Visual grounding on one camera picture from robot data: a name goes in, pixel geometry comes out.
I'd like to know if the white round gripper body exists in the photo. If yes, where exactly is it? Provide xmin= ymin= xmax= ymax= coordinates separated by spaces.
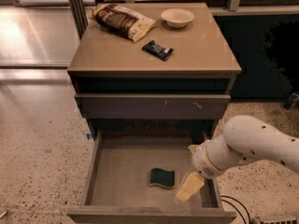
xmin=192 ymin=140 xmax=224 ymax=179

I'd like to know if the dark green yellow sponge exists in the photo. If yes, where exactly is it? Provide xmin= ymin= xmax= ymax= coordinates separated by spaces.
xmin=149 ymin=168 xmax=175 ymax=189

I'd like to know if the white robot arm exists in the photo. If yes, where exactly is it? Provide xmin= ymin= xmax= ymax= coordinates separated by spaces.
xmin=175 ymin=115 xmax=299 ymax=203

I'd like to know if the grey drawer cabinet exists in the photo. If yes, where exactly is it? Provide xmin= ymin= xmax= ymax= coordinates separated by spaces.
xmin=68 ymin=3 xmax=241 ymax=138

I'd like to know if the open grey middle drawer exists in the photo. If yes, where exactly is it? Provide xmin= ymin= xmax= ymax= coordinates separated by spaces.
xmin=67 ymin=134 xmax=236 ymax=224

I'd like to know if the closed grey top drawer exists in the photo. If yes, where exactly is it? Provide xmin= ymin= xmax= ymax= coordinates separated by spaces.
xmin=75 ymin=93 xmax=231 ymax=119

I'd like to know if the metal floor vent grille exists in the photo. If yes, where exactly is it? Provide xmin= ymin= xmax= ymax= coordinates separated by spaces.
xmin=252 ymin=216 xmax=299 ymax=224

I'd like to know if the dark blue snack packet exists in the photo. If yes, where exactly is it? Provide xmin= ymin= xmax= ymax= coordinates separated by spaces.
xmin=142 ymin=40 xmax=174 ymax=62

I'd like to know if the blue tape piece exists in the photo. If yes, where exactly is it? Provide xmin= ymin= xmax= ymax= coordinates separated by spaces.
xmin=86 ymin=133 xmax=93 ymax=140

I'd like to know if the white ceramic bowl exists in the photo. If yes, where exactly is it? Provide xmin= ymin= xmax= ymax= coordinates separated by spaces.
xmin=161 ymin=8 xmax=194 ymax=29

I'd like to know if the brown yellow chip bag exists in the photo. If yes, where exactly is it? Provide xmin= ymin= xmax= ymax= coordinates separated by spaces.
xmin=88 ymin=4 xmax=156 ymax=43

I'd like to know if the black floor cable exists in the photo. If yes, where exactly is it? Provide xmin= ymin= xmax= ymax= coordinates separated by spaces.
xmin=220 ymin=195 xmax=252 ymax=224

